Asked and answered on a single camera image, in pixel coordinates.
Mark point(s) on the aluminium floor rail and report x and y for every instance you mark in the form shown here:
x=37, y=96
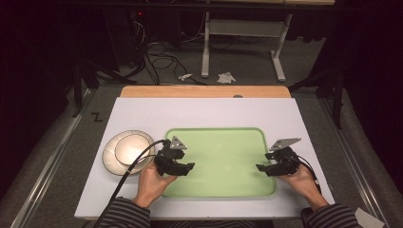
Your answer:
x=47, y=164
x=355, y=164

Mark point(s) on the small white paper scrap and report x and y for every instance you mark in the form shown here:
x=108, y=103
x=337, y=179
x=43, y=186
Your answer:
x=185, y=76

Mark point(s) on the crumpled white paper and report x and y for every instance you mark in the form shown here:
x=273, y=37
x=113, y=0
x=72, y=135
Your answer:
x=226, y=78

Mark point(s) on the white bowl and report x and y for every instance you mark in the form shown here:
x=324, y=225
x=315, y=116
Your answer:
x=131, y=148

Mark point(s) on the white board table cover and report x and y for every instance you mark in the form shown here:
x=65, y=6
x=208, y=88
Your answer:
x=206, y=112

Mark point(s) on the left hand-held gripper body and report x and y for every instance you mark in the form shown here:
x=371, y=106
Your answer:
x=169, y=153

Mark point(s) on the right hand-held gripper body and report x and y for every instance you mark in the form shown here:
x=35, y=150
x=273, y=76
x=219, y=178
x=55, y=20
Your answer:
x=285, y=158

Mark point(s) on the white metal desk frame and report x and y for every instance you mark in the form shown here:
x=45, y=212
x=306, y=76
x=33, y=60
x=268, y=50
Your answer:
x=206, y=47

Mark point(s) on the person's right hand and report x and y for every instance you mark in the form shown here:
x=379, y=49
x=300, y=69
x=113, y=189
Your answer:
x=302, y=186

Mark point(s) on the light green tray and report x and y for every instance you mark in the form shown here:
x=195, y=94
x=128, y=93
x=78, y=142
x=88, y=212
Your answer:
x=221, y=158

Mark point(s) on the white paper sheet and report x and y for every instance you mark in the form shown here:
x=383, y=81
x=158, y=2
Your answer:
x=367, y=219

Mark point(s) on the black metal stand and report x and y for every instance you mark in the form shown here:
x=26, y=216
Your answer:
x=338, y=95
x=77, y=85

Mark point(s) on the person's left hand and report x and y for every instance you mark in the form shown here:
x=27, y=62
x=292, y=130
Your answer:
x=152, y=186

